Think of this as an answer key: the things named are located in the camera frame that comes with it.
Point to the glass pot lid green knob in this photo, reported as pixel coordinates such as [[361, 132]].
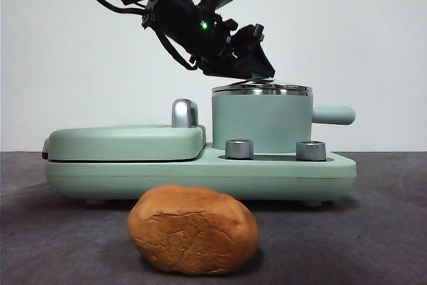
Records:
[[267, 89]]

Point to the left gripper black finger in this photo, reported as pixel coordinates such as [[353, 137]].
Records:
[[255, 54], [227, 70]]

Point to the brown potato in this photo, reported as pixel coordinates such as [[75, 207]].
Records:
[[193, 228]]

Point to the mint green griddle lid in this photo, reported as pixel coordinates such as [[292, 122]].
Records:
[[123, 143]]

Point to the silver control knob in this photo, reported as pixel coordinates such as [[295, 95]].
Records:
[[239, 149], [311, 151]]

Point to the mint green breakfast maker base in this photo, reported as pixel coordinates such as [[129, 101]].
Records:
[[200, 178]]

